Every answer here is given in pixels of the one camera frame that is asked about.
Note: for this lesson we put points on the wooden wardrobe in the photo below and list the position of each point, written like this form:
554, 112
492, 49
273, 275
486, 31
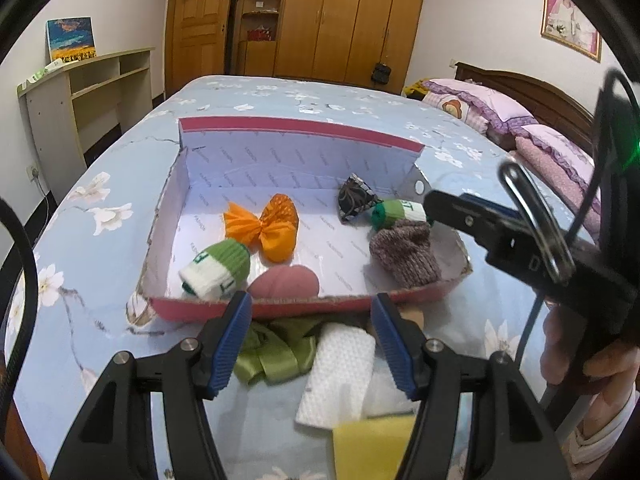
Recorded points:
340, 25

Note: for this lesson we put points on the framed wall picture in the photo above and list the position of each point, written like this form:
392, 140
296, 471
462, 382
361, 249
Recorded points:
570, 20

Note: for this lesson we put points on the brown makeup sponge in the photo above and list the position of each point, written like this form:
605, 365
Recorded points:
412, 317

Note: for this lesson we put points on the orange mesh pouf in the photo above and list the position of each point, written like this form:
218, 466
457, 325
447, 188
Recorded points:
280, 230

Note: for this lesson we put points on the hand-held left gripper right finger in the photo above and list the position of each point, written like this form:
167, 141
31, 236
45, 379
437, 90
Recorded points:
395, 345

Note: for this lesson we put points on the person's right hand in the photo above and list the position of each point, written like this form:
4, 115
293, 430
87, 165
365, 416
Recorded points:
615, 365

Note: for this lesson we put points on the red box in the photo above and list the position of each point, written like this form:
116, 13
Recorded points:
260, 34

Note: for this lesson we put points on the white towel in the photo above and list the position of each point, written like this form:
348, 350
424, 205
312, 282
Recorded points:
340, 370

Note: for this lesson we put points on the pink makeup sponge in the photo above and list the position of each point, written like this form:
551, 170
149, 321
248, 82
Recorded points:
285, 282

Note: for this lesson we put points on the blue floral bedsheet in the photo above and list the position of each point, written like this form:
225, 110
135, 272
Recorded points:
100, 310

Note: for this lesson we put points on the yellow black cloth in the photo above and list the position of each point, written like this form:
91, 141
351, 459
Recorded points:
415, 91

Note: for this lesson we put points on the wooden door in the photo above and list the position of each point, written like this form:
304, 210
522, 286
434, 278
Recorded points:
200, 35

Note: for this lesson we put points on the yellow sponge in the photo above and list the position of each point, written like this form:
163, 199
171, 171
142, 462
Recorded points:
370, 450

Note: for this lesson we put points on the wooden nightstand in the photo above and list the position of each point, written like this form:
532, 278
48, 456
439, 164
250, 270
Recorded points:
20, 440

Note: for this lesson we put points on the purple pillow with bear print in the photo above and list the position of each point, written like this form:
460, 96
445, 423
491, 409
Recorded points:
480, 105

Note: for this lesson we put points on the green satin cloth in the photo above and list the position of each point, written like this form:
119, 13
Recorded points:
285, 360

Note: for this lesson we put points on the person's right forearm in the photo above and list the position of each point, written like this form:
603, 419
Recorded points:
610, 435

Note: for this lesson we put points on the green white packet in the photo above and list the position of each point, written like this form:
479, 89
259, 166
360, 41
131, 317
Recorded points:
40, 74

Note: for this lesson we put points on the dark wooden headboard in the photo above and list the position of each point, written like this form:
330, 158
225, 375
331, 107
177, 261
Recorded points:
545, 92

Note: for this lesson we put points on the green white sock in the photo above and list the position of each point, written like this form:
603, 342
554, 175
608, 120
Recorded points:
220, 260
400, 210

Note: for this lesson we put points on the brown knitted sock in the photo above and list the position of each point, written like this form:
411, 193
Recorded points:
405, 255

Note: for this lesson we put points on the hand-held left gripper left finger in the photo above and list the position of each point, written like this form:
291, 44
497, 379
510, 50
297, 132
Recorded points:
230, 345

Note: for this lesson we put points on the dark patterned pouch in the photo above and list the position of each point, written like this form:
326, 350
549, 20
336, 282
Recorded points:
355, 197

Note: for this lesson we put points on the purple ruffled pillow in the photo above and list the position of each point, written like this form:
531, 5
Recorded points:
555, 155

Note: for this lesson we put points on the wall socket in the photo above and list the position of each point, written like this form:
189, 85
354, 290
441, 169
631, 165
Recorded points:
34, 172

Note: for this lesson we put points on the beige desk with shelves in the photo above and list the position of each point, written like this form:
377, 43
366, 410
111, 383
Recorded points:
55, 125

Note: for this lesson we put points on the small black bag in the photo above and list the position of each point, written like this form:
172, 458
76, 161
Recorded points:
381, 72

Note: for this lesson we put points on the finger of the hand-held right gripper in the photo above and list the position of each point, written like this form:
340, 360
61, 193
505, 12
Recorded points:
495, 208
460, 217

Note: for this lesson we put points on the pink cardboard box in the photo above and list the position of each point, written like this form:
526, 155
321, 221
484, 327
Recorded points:
310, 195

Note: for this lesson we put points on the sunflower field painting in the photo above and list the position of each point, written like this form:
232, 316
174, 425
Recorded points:
70, 40

